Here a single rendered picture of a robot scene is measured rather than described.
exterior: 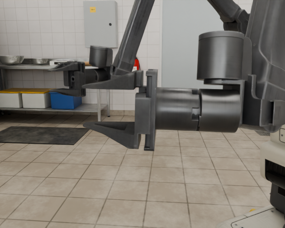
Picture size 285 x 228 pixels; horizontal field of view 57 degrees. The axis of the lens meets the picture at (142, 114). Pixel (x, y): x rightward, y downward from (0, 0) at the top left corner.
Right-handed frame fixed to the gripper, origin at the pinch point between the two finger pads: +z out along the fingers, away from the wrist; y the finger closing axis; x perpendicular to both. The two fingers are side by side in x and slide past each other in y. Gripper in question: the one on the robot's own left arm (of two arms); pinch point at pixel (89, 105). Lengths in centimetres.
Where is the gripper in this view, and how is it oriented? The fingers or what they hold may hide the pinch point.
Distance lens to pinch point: 36.9
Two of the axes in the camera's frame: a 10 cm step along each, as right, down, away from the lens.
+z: -10.0, -0.4, 0.7
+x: -0.7, 2.1, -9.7
